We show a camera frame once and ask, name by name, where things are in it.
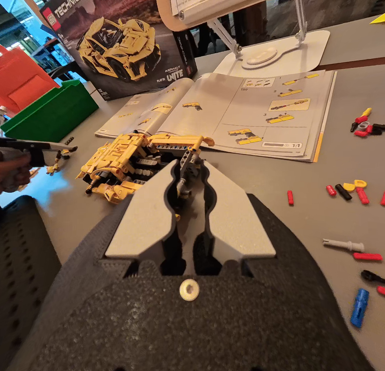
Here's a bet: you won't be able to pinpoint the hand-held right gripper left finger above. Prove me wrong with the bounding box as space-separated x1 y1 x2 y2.
105 159 180 262

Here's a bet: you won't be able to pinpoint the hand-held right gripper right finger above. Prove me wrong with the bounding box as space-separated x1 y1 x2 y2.
203 160 277 266

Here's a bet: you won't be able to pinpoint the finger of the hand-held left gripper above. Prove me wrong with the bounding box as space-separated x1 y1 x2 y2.
42 143 78 159

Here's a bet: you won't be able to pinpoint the yellow brick car model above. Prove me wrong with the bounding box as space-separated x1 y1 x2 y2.
75 132 215 205

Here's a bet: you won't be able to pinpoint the light grey axle pin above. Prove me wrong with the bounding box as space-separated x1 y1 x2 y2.
323 239 365 253

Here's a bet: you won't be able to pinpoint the grey desk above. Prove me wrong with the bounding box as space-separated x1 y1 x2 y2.
0 15 385 371

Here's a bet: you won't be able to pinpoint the person's left hand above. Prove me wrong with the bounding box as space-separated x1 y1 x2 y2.
0 153 32 195

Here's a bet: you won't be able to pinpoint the green plastic bin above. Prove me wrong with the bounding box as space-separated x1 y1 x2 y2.
0 79 100 143

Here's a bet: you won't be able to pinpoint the orange bag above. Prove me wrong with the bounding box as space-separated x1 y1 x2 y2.
0 45 61 119

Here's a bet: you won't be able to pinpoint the instruction booklet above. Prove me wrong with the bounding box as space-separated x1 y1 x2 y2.
94 70 338 163

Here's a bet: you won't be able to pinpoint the brick car set box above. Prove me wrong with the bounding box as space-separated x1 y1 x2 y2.
41 0 197 101

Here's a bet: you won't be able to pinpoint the scattered small pin bricks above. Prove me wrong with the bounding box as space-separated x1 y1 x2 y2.
287 107 385 328

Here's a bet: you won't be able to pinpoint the wooden board white stand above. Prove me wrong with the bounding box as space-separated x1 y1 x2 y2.
153 0 331 77

